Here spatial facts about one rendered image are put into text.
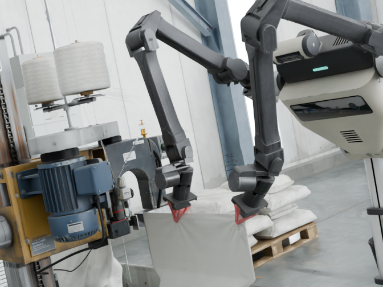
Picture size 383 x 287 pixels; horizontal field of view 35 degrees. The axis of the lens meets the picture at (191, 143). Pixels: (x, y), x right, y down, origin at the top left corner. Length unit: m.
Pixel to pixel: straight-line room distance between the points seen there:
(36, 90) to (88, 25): 5.00
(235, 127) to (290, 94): 5.99
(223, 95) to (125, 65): 1.52
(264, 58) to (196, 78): 6.50
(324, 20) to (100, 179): 0.79
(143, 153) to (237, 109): 5.71
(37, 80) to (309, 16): 1.02
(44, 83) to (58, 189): 0.46
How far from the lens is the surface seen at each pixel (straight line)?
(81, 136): 1.91
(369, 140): 2.14
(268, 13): 1.52
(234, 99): 7.95
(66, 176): 1.90
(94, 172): 1.86
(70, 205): 1.91
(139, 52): 1.94
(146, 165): 2.30
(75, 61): 1.98
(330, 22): 1.66
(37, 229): 2.07
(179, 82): 7.84
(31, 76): 2.22
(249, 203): 1.78
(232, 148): 8.21
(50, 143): 1.87
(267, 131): 1.66
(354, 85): 1.97
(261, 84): 1.59
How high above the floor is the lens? 1.43
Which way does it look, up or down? 4 degrees down
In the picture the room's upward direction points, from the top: 11 degrees counter-clockwise
